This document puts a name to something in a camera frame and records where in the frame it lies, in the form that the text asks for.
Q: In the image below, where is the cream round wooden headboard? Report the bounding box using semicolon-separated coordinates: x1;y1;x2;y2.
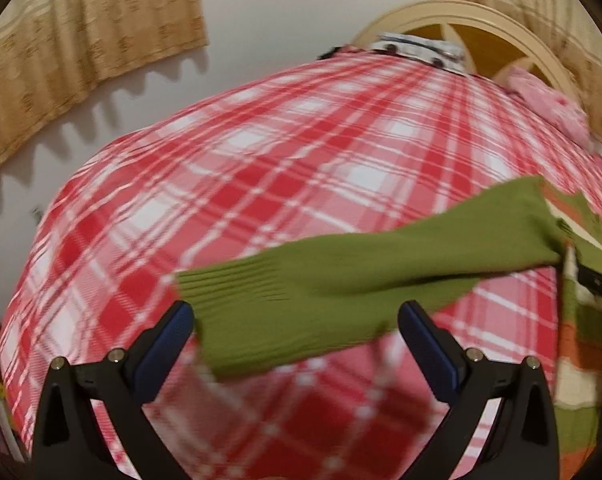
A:
350;0;602;147

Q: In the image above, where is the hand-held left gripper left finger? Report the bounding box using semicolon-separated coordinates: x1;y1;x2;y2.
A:
31;300;197;480

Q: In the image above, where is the red plaid bed sheet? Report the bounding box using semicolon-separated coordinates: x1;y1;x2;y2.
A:
0;45;602;480

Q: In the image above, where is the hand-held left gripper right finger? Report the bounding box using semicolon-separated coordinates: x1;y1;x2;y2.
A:
397;300;560;480

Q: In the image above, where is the pink floral pillow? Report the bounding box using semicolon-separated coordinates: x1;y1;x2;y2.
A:
506;66;592;143

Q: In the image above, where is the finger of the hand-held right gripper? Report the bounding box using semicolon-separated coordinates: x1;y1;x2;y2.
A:
578;265;602;309

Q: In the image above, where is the white dotted pillow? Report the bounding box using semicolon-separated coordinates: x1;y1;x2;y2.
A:
371;32;467;75

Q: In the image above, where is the green striped knit sweater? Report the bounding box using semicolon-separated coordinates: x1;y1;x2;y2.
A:
173;176;602;466

